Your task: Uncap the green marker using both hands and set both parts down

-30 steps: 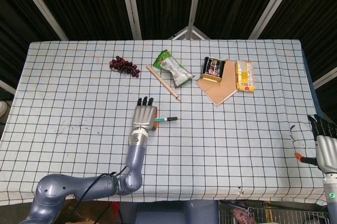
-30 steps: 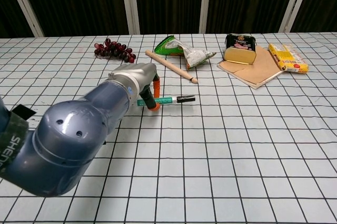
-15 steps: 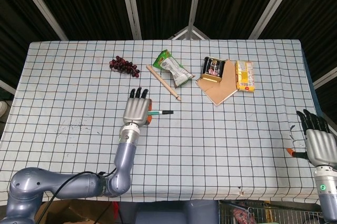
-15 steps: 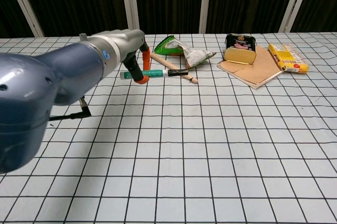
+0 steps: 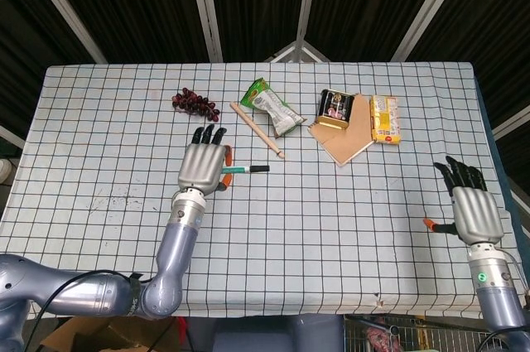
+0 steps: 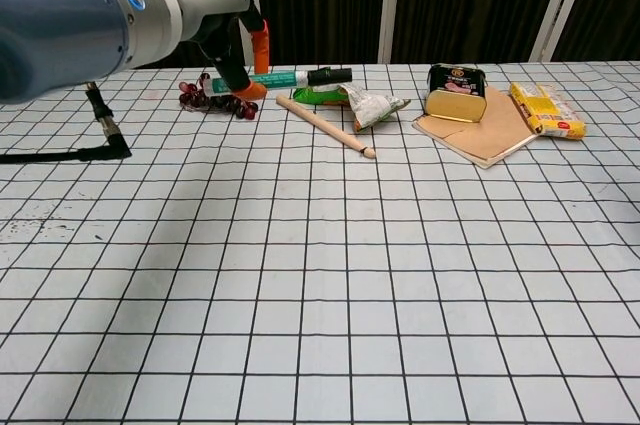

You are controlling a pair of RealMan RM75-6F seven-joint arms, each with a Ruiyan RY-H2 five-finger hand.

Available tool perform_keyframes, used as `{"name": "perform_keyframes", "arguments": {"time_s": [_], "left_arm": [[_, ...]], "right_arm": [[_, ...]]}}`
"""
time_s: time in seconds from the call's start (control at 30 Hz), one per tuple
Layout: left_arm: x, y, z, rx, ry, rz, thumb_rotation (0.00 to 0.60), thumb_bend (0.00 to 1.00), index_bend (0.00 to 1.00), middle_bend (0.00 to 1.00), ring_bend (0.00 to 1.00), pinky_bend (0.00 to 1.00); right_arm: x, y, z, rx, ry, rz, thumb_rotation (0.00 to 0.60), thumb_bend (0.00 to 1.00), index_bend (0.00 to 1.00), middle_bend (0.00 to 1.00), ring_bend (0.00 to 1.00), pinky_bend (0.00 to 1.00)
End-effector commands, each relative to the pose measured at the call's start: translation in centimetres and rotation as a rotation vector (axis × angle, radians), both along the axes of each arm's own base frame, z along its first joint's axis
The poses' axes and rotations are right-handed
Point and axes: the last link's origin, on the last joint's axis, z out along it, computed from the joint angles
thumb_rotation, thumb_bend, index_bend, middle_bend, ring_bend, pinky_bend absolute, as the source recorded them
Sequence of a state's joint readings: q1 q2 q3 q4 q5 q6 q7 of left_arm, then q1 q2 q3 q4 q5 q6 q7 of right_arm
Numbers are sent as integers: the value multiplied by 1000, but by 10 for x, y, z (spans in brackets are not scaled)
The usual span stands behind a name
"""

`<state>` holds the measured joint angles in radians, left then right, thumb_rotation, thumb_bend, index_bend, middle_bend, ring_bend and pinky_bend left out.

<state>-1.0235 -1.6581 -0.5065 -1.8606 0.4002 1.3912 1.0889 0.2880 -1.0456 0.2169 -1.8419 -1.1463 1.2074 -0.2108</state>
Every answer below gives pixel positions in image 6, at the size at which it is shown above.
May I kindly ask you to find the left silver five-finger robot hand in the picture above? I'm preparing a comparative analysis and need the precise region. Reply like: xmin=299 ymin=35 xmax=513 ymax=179
xmin=179 ymin=0 xmax=272 ymax=99

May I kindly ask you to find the green and white marker body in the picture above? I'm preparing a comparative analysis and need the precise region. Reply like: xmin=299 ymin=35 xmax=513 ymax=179
xmin=210 ymin=69 xmax=312 ymax=96

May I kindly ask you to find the black marker cap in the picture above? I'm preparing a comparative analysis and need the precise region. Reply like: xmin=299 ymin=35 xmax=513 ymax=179
xmin=305 ymin=65 xmax=354 ymax=87

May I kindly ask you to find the dark pleated curtain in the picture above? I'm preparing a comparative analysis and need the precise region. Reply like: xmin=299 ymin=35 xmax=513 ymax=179
xmin=29 ymin=0 xmax=640 ymax=71

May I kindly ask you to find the dark red grape bunch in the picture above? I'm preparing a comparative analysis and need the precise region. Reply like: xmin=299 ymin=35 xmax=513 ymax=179
xmin=178 ymin=71 xmax=260 ymax=121

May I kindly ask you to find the light wooden stick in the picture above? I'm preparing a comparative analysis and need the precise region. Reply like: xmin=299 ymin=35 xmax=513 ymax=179
xmin=275 ymin=93 xmax=378 ymax=162

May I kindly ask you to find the green and white snack bag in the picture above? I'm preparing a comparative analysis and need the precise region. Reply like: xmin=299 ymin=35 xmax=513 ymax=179
xmin=291 ymin=80 xmax=413 ymax=135

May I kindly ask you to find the black and gold meat can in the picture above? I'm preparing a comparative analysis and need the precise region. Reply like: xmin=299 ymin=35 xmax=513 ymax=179
xmin=424 ymin=62 xmax=489 ymax=125

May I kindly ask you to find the white black grid tablecloth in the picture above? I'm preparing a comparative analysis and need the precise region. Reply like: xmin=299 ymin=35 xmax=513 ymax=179
xmin=0 ymin=60 xmax=640 ymax=425

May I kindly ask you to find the yellow biscuit package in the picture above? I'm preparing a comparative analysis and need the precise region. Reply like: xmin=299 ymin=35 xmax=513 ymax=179
xmin=508 ymin=81 xmax=588 ymax=142

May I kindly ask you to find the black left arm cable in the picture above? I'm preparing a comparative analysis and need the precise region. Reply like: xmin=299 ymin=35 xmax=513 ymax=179
xmin=0 ymin=80 xmax=133 ymax=165

